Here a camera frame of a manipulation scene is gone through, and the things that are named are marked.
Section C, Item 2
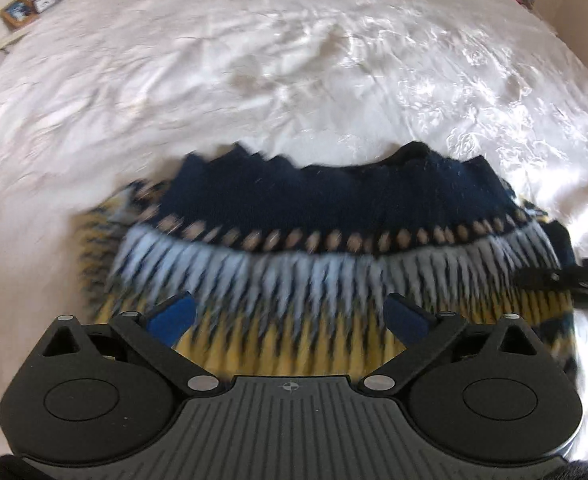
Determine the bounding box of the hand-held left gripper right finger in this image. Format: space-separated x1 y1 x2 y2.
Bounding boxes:
359 292 546 396

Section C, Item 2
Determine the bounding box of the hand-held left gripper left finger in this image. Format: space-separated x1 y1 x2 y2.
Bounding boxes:
38 291 221 396

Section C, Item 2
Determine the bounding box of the wooden picture frame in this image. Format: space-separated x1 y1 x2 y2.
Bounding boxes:
0 0 40 32

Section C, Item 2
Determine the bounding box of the cream wooden nightstand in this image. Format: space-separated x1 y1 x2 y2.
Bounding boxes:
0 29 30 54

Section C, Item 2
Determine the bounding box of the navy yellow patterned knit sweater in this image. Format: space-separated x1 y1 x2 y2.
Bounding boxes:
71 141 582 378

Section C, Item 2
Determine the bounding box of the white satin bedspread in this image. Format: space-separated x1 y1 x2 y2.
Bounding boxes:
0 0 588 466

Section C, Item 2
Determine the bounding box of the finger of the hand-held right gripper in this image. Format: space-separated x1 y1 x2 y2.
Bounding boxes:
516 257 588 312

